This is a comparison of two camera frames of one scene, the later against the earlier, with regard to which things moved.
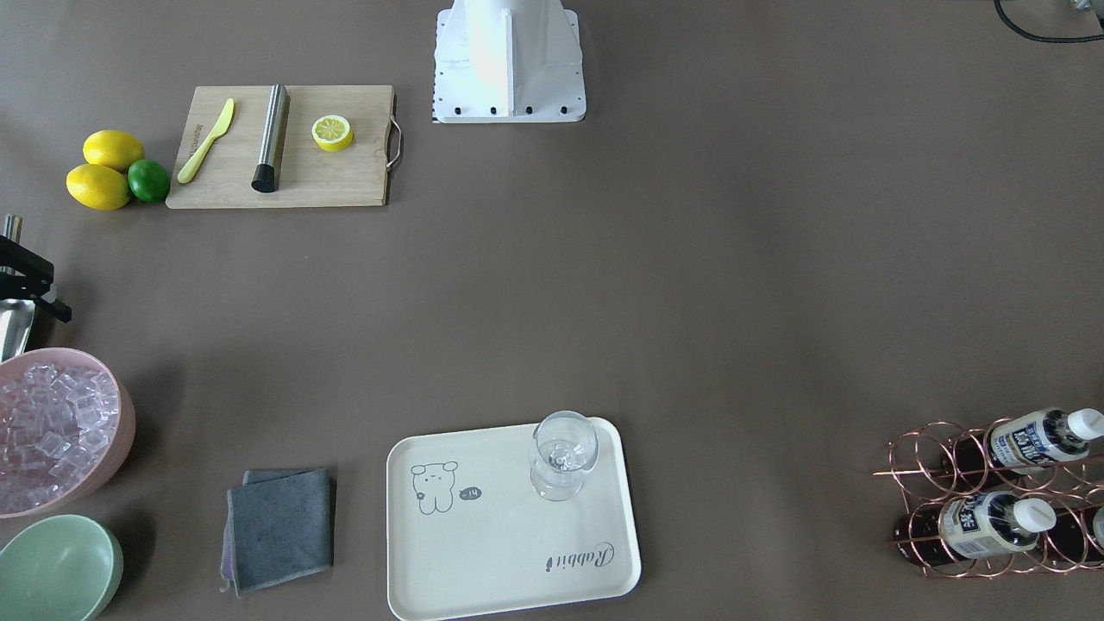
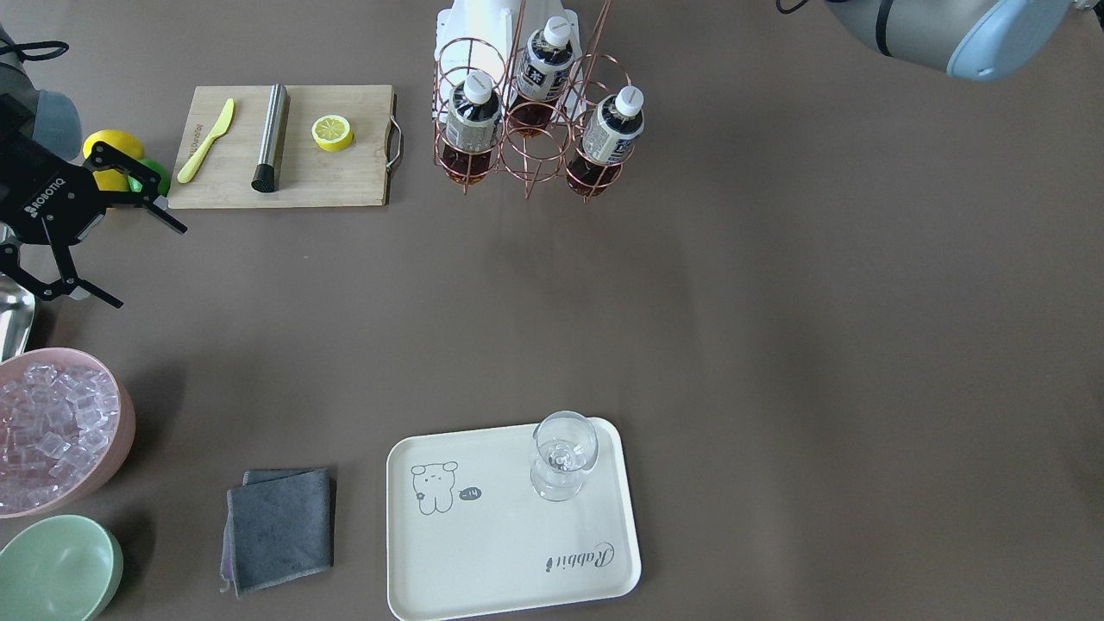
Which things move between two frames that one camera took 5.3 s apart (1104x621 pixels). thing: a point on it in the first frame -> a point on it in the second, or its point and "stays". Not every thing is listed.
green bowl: [65, 567] stays
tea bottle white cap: [971, 526] -> [472, 128]
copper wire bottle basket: [966, 516] -> [573, 122]
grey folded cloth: [279, 527] stays
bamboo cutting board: [340, 143] stays
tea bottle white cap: [1076, 535] -> [608, 143]
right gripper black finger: [26, 274] -> [47, 197]
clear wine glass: [563, 447] stays
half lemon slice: [332, 133] stays
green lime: [147, 180] stays
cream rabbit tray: [467, 532] stays
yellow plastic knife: [197, 159] stays
